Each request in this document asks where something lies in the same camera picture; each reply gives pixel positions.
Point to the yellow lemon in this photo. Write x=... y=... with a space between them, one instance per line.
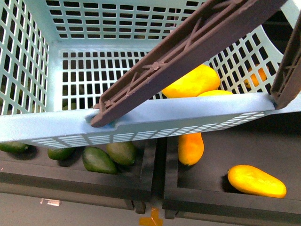
x=215 y=93

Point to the yellow mango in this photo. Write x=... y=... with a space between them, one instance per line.
x=252 y=180
x=201 y=79

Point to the light blue plastic basket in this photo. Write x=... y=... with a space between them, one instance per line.
x=57 y=57

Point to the brown basket handle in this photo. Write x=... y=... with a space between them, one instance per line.
x=208 y=31

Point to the orange mango under basket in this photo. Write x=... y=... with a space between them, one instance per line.
x=190 y=148

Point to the black mango bin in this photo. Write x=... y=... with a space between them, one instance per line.
x=202 y=191

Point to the green avocado right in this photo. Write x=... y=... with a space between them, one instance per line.
x=123 y=153

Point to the green avocado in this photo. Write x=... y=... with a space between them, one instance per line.
x=60 y=154
x=13 y=147
x=123 y=153
x=97 y=160

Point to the green avocado centre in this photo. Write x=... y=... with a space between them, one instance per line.
x=97 y=160

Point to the black avocado bin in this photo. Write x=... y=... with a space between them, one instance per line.
x=34 y=174

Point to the green avocado far left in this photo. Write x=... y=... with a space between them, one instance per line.
x=13 y=147

